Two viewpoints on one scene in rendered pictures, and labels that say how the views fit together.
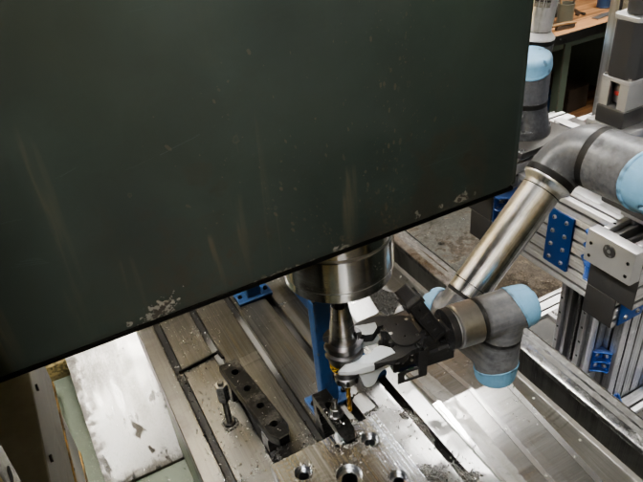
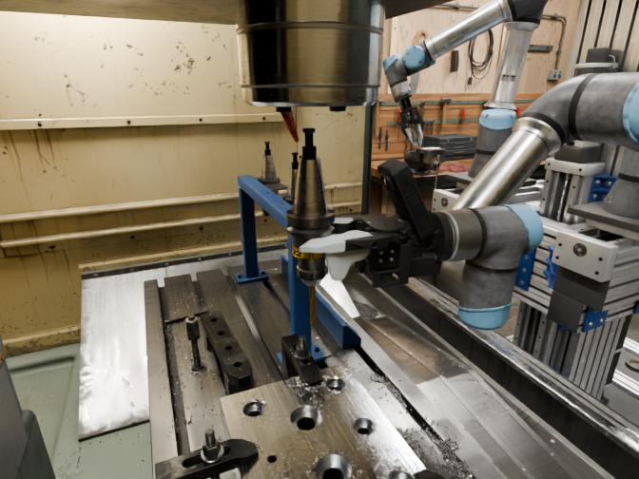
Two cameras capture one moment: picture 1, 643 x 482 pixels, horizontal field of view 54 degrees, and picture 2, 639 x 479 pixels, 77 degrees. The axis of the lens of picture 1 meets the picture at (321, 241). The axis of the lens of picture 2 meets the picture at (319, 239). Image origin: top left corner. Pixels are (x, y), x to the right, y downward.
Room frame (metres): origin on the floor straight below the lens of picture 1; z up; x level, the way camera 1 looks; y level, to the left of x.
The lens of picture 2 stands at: (0.23, -0.04, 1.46)
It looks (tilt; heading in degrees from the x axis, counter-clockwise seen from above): 21 degrees down; 1
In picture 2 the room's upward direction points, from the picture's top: straight up
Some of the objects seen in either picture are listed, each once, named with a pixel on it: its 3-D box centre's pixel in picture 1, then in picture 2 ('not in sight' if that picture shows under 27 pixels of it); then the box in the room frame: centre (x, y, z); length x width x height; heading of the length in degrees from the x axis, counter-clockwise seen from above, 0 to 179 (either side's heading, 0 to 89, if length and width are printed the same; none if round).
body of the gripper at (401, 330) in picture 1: (418, 341); (400, 244); (0.76, -0.14, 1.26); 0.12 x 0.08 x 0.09; 107
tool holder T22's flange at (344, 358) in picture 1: (343, 343); (310, 220); (0.72, -0.02, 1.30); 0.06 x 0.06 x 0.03
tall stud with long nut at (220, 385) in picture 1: (225, 403); (194, 342); (0.93, 0.24, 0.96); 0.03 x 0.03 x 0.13
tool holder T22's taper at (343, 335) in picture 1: (341, 321); (310, 185); (0.72, -0.02, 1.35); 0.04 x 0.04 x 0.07
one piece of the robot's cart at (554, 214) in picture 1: (558, 239); (520, 260); (1.45, -0.66, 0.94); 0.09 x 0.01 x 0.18; 26
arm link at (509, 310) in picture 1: (502, 313); (497, 233); (0.81, -0.29, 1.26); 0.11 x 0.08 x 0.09; 107
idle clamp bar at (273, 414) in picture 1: (255, 406); (225, 353); (0.95, 0.18, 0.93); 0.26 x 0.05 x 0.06; 30
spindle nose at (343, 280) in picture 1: (335, 235); (310, 47); (0.72, -0.02, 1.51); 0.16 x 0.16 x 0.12
